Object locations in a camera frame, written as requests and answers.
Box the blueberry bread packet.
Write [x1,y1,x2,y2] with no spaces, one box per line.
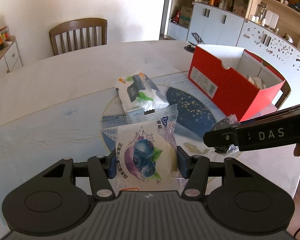
[101,105,184,193]

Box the brown wooden chair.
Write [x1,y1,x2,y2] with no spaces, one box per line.
[247,52,292,110]
[49,18,108,56]

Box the beige crinkled snack bag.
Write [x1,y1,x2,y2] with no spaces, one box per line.
[246,75,267,90]

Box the red cardboard shoe box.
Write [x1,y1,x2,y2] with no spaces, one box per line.
[188,44,282,121]

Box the dark clear plastic packet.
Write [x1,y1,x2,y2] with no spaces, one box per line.
[210,114,239,154]

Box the black folding stand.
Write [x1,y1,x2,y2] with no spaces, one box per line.
[184,32,204,53]

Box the white tissue pack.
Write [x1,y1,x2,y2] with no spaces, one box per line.
[115,72,169,121]

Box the white side cabinet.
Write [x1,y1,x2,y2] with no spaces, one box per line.
[0,36,23,75]

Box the cardboard box by cabinet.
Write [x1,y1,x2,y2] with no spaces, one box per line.
[179,6,193,28]

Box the white wall cabinet unit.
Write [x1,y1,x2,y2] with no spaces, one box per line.
[167,2,300,108]

